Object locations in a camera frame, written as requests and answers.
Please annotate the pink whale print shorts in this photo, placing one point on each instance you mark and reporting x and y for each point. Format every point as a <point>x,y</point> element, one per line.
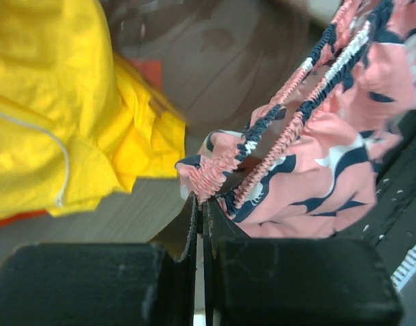
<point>306,164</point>

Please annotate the transparent brown plastic basin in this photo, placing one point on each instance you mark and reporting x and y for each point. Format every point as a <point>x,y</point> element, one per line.
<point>216,61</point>

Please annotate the yellow shorts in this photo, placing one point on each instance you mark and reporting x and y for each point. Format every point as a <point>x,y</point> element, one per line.
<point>76,121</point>

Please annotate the perforated metal cable rail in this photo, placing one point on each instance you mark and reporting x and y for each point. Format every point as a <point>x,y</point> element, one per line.
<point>405,271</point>

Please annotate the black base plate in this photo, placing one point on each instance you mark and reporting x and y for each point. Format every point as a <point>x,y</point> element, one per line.
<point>390,226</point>

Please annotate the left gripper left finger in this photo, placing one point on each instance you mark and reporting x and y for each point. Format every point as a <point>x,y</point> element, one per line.
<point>104,283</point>

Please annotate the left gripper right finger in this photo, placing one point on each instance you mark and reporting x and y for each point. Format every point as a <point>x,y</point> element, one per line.
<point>287,281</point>

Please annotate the orange shorts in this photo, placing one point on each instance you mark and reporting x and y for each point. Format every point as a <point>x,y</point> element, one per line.
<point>21,216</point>

